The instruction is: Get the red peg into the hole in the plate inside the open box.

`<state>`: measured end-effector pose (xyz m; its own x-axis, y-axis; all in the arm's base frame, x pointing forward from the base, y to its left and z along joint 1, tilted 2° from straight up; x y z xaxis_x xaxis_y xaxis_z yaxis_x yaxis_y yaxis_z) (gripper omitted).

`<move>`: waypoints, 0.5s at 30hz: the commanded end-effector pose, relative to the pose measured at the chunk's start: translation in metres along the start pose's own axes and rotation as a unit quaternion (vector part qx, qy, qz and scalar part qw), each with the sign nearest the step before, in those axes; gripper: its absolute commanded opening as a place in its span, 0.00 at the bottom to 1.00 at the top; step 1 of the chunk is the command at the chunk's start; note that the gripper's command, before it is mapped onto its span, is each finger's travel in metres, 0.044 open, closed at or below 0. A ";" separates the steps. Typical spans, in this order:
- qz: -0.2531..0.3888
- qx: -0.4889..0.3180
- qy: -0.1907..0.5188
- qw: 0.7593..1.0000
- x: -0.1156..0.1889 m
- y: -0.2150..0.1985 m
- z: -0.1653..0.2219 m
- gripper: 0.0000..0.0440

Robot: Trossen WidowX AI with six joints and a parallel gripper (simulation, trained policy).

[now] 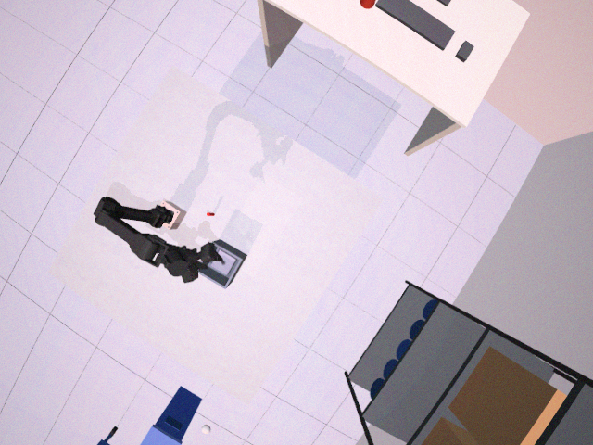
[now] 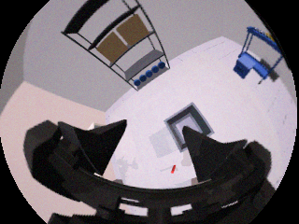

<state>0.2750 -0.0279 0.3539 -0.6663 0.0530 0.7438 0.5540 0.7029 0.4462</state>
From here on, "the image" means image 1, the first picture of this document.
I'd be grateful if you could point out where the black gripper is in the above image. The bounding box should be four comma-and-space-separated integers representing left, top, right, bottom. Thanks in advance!
181, 242, 223, 270

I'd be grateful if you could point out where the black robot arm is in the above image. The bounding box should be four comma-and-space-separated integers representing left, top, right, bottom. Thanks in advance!
94, 197, 198, 283

